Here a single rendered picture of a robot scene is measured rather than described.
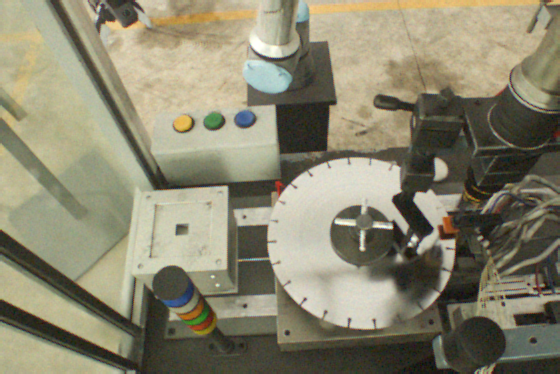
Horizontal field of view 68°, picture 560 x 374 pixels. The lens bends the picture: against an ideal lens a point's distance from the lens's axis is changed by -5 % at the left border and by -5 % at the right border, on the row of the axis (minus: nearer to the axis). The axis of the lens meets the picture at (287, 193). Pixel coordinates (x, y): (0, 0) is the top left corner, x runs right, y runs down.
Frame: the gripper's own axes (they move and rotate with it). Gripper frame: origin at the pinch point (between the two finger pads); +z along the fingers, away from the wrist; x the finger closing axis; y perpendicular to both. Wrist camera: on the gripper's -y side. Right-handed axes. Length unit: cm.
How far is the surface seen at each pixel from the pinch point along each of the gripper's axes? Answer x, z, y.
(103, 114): 19.9, -20.1, -38.5
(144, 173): 19.0, -1.2, -39.0
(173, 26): -60, 91, 111
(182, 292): 28, -25, -75
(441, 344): 6, -13, -101
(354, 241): 0, -5, -80
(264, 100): -20.7, 16.3, -28.4
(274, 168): -6, 12, -50
